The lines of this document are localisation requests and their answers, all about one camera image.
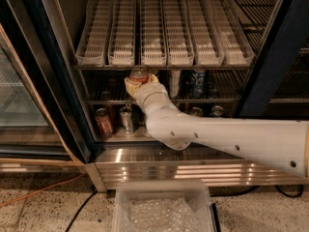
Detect stainless fridge base grille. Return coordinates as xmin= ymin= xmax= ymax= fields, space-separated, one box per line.
xmin=85 ymin=142 xmax=309 ymax=192

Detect orange can bottom shelf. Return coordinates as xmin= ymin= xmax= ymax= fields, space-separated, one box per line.
xmin=189 ymin=106 xmax=203 ymax=117

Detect red coke can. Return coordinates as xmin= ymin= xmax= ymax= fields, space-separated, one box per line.
xmin=129 ymin=70 xmax=149 ymax=84

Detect black cable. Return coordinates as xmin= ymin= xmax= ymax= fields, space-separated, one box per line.
xmin=210 ymin=184 xmax=305 ymax=199
xmin=64 ymin=189 xmax=98 ymax=232

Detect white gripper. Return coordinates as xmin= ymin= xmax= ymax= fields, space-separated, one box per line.
xmin=125 ymin=73 xmax=169 ymax=109

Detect middle wire shelf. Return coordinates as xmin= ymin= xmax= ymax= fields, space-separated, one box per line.
xmin=86 ymin=69 xmax=247 ymax=105

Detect blue can bottom shelf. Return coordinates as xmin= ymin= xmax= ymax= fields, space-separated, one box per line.
xmin=211 ymin=105 xmax=225 ymax=118

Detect clear plastic bin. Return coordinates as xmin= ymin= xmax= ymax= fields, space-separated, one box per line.
xmin=111 ymin=180 xmax=219 ymax=232

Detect orange cable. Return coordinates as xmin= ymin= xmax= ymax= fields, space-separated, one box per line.
xmin=0 ymin=172 xmax=87 ymax=209

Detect blue can shelf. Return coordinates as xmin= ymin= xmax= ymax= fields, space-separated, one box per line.
xmin=211 ymin=105 xmax=225 ymax=118
xmin=188 ymin=69 xmax=206 ymax=99

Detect black cable right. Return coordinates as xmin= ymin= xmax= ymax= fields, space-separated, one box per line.
xmin=210 ymin=184 xmax=305 ymax=199

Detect white tall can middle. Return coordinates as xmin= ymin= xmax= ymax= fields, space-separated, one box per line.
xmin=169 ymin=70 xmax=182 ymax=99

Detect red can bottom shelf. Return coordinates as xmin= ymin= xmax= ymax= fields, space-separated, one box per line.
xmin=95 ymin=108 xmax=114 ymax=136

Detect glass fridge door left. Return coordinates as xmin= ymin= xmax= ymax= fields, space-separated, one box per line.
xmin=0 ymin=25 xmax=82 ymax=167

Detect dark fridge door frame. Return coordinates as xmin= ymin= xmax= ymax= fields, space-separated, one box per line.
xmin=234 ymin=0 xmax=309 ymax=117

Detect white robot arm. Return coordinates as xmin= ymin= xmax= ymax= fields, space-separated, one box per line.
xmin=125 ymin=74 xmax=309 ymax=177

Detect blue can middle shelf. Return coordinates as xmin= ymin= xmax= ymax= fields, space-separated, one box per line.
xmin=188 ymin=69 xmax=206 ymax=99

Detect black cable left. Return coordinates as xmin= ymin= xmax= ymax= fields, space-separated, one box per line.
xmin=64 ymin=189 xmax=98 ymax=232

